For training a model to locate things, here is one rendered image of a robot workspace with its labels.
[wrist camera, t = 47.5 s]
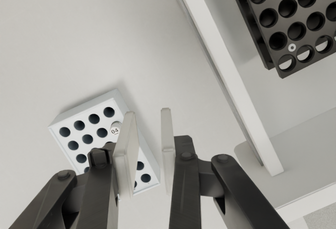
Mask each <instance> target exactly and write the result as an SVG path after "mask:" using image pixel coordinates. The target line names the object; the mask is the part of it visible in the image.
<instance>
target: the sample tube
mask: <svg viewBox="0 0 336 229"><path fill-rule="evenodd" d="M121 126H122V123H121V122H119V121H114V122H113V124H112V125H111V127H110V133H111V135H112V136H118V135H119V133H120V130H121Z"/></svg>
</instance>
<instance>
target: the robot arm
mask: <svg viewBox="0 0 336 229"><path fill-rule="evenodd" d="M160 114H161V153H162V162H163V171H164V180H165V189H166V195H168V196H171V205H170V216H169V226H168V229H203V228H202V209H201V196H205V197H213V202H214V204H215V206H216V208H217V210H218V212H219V214H220V215H221V217H222V219H223V221H224V223H225V225H226V227H227V229H290V228H289V226H288V225H287V224H286V223H285V221H284V220H283V219H282V218H281V216H280V215H279V214H278V212H277V211H276V210H275V209H274V207H273V206H272V205H271V204H270V202H269V201H268V200H267V199H266V197H265V196H264V195H263V194H262V192H261V191H260V190H259V189H258V187H257V186H256V185H255V184H254V182H253V181H252V180H251V178H250V177H249V176H248V175H247V173H246V172H245V171H244V170H243V168H242V167H241V166H240V165H239V163H238V162H237V161H236V160H235V158H234V157H232V156H231V155H228V154H217V155H215V156H213V157H212V158H211V161H206V160H201V159H199V158H198V155H197V154H196V151H195V147H194V143H193V139H192V137H190V136H189V135H179V136H174V133H173V124H172V115H171V109H169V107H166V108H162V109H161V110H160ZM139 147H140V143H139V136H138V128H137V121H136V113H135V112H134V111H127V112H126V113H125V115H124V118H123V122H122V125H121V129H120V132H119V135H118V139H117V142H112V143H106V144H105V145H104V146H103V147H100V148H96V149H93V150H91V151H90V152H88V154H87V158H88V163H89V171H88V172H86V173H83V174H79V175H76V172H75V171H74V170H72V169H66V170H61V171H59V172H57V173H56V174H54V175H53V176H52V177H51V178H50V180H49V181H48V182H47V183H46V184H45V186H44V187H43V188H42V189H41V190H40V192H39V193H38V194H37V195H36V196H35V197H34V199H33V200H32V201H31V202H30V203H29V205H28V206H27V207H26V208H25V209H24V211H23V212H22V213H21V214H20V215H19V216H18V218H17V219H16V220H15V221H14V222H13V224H12V225H11V226H10V227H9V228H8V229H118V217H119V199H120V200H122V201H128V200H131V198H133V193H134V186H135V178H136V170H137V163H138V155H139ZM118 194H119V199H118Z"/></svg>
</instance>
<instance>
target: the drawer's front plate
mask: <svg viewBox="0 0 336 229"><path fill-rule="evenodd" d="M269 139H270V142H271V144H272V146H273V148H274V150H275V152H276V154H277V156H278V159H279V161H280V163H281V165H282V167H283V169H284V171H283V172H281V173H279V174H277V175H275V176H271V175H270V173H269V172H268V170H267V169H266V167H265V166H264V165H263V166H261V165H260V163H259V161H258V160H257V158H256V156H255V155H254V153H253V152H252V150H251V148H250V146H249V144H248V142H247V141H244V142H242V143H240V144H238V145H237V146H235V148H234V153H235V155H236V157H237V159H238V161H239V163H240V165H241V167H242V169H243V170H244V171H245V172H246V174H247V175H248V176H249V177H250V179H251V180H252V181H253V182H254V184H255V185H256V186H257V187H258V189H259V190H260V191H261V192H262V194H263V195H264V196H265V197H266V199H267V200H268V201H269V203H270V204H271V205H272V206H273V208H274V209H275V210H276V211H277V213H278V214H279V215H280V216H281V218H282V219H283V220H284V221H285V223H286V224H287V223H289V222H291V221H294V220H296V219H298V218H300V217H303V216H305V215H307V214H310V213H312V212H314V211H317V210H319V209H321V208H323V207H326V206H328V205H330V204H333V203H335V202H336V107H334V108H332V109H330V110H328V111H326V112H323V113H321V114H319V115H317V116H315V117H313V118H311V119H309V120H307V121H305V122H302V123H300V124H298V125H296V126H294V127H292V128H290V129H288V130H286V131H284V132H282V133H279V134H277V135H275V136H273V137H271V138H269Z"/></svg>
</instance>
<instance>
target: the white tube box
mask: <svg viewBox="0 0 336 229"><path fill-rule="evenodd" d="M126 112H130V110H129V108H128V106H127V105H126V103H125V101H124V99H123V97H122V95H121V93H120V91H119V90H118V88H116V89H114V90H112V91H109V92H107V93H105V94H103V95H101V96H98V97H96V98H94V99H92V100H90V101H87V102H85V103H83V104H81V105H79V106H76V107H74V108H72V109H70V110H68V111H65V112H63V113H61V114H59V115H57V117H56V118H55V119H54V120H53V121H52V122H51V123H50V125H49V126H48V127H47V128H48V130H49V131H50V133H51V134H52V136H53V137H54V139H55V141H56V142H57V144H58V145H59V147H60V148H61V150H62V151H63V153H64V154H65V156H66V158H67V159H68V161H69V162H70V164H71V165H72V167H73V168H74V170H75V172H76V173H77V175H80V174H84V173H87V172H88V171H89V168H90V166H89V161H88V156H87V154H88V152H90V151H91V150H94V149H97V148H102V147H103V146H104V145H105V144H107V143H116V142H117V140H118V136H113V135H111V133H110V128H111V126H112V124H113V122H115V121H118V122H120V123H121V124H122V123H123V120H124V116H125V113H126ZM137 131H138V139H139V152H138V159H137V167H136V175H135V182H134V190H133V196H135V195H137V194H140V193H142V192H144V191H147V190H149V189H152V188H154V187H157V186H159V185H161V168H160V166H159V165H158V163H157V161H156V159H155V157H154V155H153V153H152V151H151V150H150V148H149V146H148V144H147V142H146V140H145V138H144V136H143V135H142V133H141V131H140V129H139V127H138V125H137Z"/></svg>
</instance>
